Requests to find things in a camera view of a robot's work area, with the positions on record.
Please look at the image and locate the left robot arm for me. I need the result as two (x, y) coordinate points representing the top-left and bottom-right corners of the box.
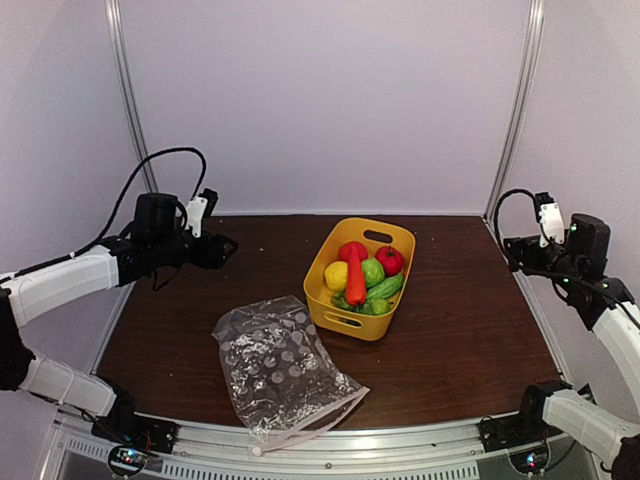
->
(1, 189), (238, 444)

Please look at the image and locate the black camera cable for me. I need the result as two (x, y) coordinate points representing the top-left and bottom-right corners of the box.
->
(492, 188), (539, 251)
(74, 146), (208, 256)

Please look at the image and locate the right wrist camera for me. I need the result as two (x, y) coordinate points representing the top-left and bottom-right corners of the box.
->
(534, 192), (565, 248)

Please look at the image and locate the red toy tomato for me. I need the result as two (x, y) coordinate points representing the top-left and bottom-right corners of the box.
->
(375, 245), (404, 277)

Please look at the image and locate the yellow toy lemon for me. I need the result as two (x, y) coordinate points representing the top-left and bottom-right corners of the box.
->
(324, 260), (348, 292)

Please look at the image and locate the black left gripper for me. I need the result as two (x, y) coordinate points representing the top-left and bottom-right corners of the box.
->
(151, 228), (238, 269)

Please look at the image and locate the green toy bitter gourd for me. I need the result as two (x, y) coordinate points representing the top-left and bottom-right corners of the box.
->
(367, 273), (405, 300)

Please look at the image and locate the orange toy carrot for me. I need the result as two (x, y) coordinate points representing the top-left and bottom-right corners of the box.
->
(346, 251), (367, 306)

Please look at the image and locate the green toy grape bunch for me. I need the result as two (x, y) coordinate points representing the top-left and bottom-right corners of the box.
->
(331, 291), (356, 312)

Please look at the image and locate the aluminium frame post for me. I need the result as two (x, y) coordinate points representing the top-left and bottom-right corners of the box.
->
(484, 0), (545, 222)
(104, 0), (149, 163)

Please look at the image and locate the right black camera cable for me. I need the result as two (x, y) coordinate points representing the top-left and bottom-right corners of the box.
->
(492, 188), (539, 251)

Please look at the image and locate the yellow plastic basket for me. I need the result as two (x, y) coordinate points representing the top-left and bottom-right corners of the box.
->
(303, 218), (416, 341)

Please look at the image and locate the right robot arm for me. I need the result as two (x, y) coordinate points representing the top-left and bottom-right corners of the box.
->
(502, 213), (639, 479)

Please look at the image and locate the left black camera cable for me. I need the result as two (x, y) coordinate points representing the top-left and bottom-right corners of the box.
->
(74, 146), (208, 256)

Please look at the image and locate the clear zip top bag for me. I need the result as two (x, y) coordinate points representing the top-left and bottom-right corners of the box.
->
(212, 296), (369, 456)

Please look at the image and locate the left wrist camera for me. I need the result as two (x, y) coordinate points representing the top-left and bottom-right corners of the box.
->
(186, 188), (219, 238)

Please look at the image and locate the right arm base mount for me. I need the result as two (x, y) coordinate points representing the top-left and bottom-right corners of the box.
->
(477, 380), (576, 478)

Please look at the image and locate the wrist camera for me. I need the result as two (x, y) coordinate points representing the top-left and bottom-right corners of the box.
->
(186, 188), (219, 238)
(534, 192), (565, 248)

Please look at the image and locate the green toy guava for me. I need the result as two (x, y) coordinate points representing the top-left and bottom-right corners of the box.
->
(370, 298), (392, 316)

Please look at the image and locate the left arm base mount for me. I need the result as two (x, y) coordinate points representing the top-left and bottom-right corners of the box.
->
(82, 382), (178, 479)

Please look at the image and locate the green toy apple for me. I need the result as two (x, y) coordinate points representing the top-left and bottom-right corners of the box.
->
(361, 258), (386, 288)

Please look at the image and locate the front aluminium rail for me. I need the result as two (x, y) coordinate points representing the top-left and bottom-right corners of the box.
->
(35, 409), (611, 479)

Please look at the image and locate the right aluminium frame post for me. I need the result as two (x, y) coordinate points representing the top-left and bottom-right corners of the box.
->
(484, 0), (545, 222)

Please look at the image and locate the green toy leaf vegetable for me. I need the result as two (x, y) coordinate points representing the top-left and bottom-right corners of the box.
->
(350, 300), (376, 316)

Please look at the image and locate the left aluminium frame post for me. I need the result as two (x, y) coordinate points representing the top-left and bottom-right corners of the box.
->
(104, 0), (149, 163)

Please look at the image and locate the magenta toy fruit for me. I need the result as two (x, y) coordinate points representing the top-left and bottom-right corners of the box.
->
(339, 241), (369, 262)

